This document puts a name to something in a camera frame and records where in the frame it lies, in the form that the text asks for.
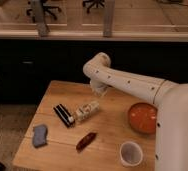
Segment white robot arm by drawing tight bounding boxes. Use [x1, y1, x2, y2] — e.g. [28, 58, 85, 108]
[83, 52, 188, 171]

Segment black rectangular box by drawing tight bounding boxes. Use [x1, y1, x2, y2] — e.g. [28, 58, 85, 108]
[54, 104, 75, 128]

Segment orange bowl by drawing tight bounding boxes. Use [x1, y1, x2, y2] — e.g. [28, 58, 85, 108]
[128, 103, 157, 134]

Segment white paper cup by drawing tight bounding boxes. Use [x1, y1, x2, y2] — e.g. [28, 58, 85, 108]
[119, 141, 143, 167]

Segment black office chair right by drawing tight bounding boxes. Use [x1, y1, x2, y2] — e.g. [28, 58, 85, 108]
[82, 0, 105, 13]

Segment black office chair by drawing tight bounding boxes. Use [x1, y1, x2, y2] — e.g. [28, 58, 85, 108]
[26, 0, 62, 20]
[82, 0, 105, 13]

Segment black office chair left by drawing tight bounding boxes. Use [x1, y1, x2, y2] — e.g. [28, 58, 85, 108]
[26, 0, 62, 20]

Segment grey window post right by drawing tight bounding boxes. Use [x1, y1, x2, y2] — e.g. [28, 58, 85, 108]
[103, 0, 115, 37]

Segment grey window post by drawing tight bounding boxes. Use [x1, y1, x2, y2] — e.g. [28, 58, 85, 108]
[31, 0, 49, 37]
[103, 0, 115, 37]

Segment grey window post left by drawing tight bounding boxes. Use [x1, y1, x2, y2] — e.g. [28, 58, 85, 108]
[31, 0, 49, 37]

